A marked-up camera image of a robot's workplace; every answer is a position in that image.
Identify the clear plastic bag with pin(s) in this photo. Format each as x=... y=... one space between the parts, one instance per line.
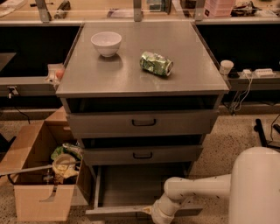
x=55 y=73

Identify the grey metal rod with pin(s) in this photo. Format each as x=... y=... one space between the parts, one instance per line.
x=26 y=169

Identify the pink storage box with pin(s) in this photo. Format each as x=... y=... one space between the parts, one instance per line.
x=218 y=8

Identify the black stand leg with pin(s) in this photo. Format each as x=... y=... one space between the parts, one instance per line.
x=259 y=129

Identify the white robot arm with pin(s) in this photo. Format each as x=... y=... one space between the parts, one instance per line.
x=253 y=189

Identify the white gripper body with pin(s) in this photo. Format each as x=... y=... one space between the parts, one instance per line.
x=157 y=209

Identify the open cardboard box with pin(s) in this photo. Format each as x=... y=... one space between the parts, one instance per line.
x=35 y=199

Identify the small white jar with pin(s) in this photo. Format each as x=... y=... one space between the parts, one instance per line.
x=226 y=66

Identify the white power strip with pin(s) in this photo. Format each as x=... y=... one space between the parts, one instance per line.
x=265 y=72

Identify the grey bottom drawer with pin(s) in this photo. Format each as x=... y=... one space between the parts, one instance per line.
x=122 y=191

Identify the white ceramic bowl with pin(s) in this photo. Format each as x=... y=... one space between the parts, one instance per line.
x=106 y=43

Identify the white cup in box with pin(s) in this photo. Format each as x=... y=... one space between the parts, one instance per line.
x=64 y=165

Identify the crushed green soda can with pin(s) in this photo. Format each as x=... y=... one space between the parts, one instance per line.
x=156 y=64

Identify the grey middle drawer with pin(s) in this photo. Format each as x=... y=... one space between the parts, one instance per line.
x=142 y=155

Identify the grey top drawer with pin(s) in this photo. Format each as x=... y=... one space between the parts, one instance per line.
x=142 y=123

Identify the grey metal drawer cabinet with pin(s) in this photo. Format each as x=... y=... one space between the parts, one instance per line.
x=140 y=93

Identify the grey drawer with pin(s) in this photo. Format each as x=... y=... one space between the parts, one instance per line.
x=122 y=191
x=142 y=155
x=142 y=123

